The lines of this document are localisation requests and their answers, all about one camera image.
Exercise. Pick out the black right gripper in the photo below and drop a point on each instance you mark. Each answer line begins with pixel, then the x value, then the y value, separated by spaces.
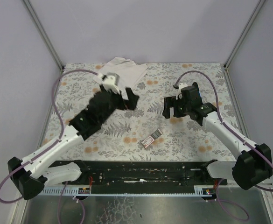
pixel 173 107

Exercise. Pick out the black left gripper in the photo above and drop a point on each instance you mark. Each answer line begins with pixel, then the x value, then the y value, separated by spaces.
pixel 120 100

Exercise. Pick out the red and white staple box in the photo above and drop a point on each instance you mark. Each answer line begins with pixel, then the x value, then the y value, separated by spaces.
pixel 151 138

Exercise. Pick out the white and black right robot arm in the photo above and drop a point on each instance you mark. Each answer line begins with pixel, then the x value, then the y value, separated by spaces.
pixel 252 165

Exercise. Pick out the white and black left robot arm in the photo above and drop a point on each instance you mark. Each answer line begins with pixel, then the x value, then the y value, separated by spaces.
pixel 30 174

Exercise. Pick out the white folded cloth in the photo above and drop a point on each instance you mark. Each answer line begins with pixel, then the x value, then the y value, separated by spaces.
pixel 129 72

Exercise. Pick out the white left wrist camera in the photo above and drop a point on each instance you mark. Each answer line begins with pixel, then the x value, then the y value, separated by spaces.
pixel 110 82

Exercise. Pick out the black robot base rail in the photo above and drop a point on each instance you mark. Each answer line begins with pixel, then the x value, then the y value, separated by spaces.
pixel 143 176

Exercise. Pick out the white slotted cable duct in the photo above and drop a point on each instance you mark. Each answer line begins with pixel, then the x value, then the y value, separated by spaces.
pixel 196 192

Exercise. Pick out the left aluminium frame post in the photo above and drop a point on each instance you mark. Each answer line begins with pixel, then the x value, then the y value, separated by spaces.
pixel 42 32

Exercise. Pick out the aluminium frame post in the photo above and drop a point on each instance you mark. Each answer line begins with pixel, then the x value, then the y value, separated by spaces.
pixel 42 32
pixel 244 32

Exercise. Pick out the right aluminium frame post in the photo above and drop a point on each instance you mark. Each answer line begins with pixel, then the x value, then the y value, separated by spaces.
pixel 244 32

